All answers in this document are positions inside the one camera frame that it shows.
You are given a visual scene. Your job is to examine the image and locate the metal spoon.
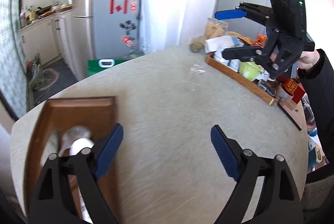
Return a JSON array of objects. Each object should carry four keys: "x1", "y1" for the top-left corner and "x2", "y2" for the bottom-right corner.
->
[{"x1": 58, "y1": 126, "x2": 91, "y2": 157}]

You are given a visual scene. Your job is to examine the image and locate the white tissue pack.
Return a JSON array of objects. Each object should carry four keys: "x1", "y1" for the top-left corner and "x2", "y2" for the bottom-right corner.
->
[{"x1": 204, "y1": 35, "x2": 244, "y2": 53}]

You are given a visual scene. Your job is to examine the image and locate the black sleeve right forearm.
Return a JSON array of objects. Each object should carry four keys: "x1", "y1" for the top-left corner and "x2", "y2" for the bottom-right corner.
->
[{"x1": 298, "y1": 49, "x2": 333, "y2": 176}]

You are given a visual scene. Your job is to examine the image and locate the red round tin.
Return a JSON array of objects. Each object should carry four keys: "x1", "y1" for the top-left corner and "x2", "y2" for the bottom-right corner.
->
[{"x1": 278, "y1": 78, "x2": 298, "y2": 100}]

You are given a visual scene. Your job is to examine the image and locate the white kitchen cabinet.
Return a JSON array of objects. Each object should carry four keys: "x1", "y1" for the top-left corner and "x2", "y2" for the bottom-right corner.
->
[{"x1": 20, "y1": 15, "x2": 63, "y2": 65}]

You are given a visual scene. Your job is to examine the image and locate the light wooden tray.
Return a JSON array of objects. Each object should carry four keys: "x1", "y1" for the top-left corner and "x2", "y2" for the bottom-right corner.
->
[{"x1": 205, "y1": 54, "x2": 279, "y2": 106}]

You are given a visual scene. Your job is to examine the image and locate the brown stone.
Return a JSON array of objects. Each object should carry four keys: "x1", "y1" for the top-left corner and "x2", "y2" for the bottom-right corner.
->
[{"x1": 189, "y1": 35, "x2": 206, "y2": 53}]

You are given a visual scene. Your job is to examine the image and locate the green cabbage-shaped pot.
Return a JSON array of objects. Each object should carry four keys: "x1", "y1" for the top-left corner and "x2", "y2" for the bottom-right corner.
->
[{"x1": 239, "y1": 62, "x2": 264, "y2": 81}]

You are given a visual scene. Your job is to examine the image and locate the white blue cup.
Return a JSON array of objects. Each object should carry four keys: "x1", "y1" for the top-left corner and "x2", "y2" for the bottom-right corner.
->
[{"x1": 213, "y1": 48, "x2": 230, "y2": 65}]

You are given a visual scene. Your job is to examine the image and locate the right hand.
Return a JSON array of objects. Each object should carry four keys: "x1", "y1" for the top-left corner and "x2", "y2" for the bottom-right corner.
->
[{"x1": 269, "y1": 45, "x2": 320, "y2": 72}]

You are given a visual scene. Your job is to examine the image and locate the silver refrigerator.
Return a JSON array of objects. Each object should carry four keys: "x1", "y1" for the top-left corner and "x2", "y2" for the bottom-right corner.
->
[{"x1": 64, "y1": 0, "x2": 144, "y2": 80}]

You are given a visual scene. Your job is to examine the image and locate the orange snack bag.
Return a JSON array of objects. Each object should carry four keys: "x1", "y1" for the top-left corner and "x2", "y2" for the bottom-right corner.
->
[{"x1": 252, "y1": 34, "x2": 268, "y2": 48}]

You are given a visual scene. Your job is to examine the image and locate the clear glass cup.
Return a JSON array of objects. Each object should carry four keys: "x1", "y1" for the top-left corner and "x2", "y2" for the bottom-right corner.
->
[{"x1": 186, "y1": 64, "x2": 205, "y2": 92}]

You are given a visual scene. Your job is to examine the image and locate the white ceramic spoon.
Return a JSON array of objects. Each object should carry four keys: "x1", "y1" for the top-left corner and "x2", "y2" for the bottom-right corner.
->
[{"x1": 70, "y1": 138, "x2": 94, "y2": 223}]

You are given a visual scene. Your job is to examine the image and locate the dark wooden tray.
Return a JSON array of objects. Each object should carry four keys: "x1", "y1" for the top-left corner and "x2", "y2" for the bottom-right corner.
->
[{"x1": 24, "y1": 97, "x2": 123, "y2": 223}]

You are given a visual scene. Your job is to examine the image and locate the metal cake server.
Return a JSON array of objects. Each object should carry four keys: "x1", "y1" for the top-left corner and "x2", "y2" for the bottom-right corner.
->
[{"x1": 40, "y1": 130, "x2": 59, "y2": 167}]

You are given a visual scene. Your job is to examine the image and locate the clear jar with snacks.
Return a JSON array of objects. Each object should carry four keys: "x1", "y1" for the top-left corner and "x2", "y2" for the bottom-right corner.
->
[{"x1": 204, "y1": 18, "x2": 228, "y2": 40}]

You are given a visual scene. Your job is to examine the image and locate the green plastic bag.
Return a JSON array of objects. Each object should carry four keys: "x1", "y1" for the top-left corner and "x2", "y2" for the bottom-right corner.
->
[{"x1": 87, "y1": 59, "x2": 126, "y2": 76}]

